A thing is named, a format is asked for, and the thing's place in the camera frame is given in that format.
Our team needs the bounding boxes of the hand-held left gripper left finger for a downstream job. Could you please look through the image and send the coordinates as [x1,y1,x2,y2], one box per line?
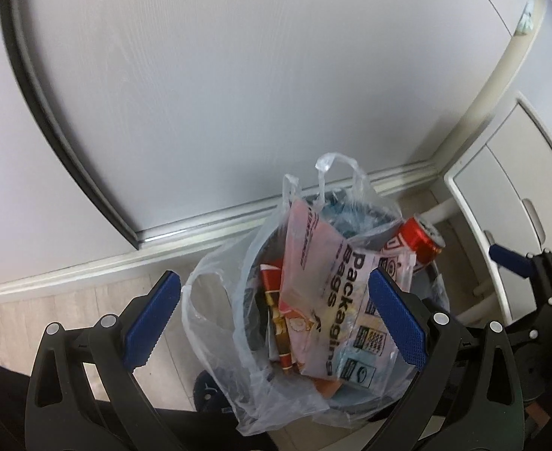
[25,270,185,451]

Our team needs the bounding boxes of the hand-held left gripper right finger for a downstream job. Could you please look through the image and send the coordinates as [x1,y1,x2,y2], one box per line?
[366,267,523,451]

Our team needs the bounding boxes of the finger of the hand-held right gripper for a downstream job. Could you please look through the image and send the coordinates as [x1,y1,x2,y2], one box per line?
[489,243,552,339]

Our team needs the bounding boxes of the clear plastic bin bag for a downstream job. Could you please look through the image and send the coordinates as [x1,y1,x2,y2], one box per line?
[182,151,450,437]

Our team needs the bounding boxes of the pink printed plastic bag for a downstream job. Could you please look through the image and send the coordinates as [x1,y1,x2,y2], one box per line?
[278,197,418,386]

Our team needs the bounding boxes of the red soda can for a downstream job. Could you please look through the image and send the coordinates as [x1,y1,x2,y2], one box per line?
[389,213,447,275]

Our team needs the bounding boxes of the round blue trash bin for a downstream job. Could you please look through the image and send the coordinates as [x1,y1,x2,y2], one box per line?
[231,192,446,428]

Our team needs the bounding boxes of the thin white floor pipe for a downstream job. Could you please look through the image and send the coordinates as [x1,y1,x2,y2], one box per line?
[457,286,497,326]
[419,197,460,226]

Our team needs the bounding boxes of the white bedside cabinet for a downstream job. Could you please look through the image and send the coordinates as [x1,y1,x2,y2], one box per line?
[442,91,552,325]

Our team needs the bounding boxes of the black perforated shoe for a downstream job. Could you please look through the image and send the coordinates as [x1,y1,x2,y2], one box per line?
[195,370,232,412]

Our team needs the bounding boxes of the white vertical pipe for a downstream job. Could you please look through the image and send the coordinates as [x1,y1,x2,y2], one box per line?
[433,0,546,174]

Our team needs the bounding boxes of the dark door edge strip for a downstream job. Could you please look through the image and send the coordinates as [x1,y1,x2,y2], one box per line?
[0,0,143,250]

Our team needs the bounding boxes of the pale tape on pipe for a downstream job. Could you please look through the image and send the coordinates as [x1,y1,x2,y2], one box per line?
[515,0,538,36]

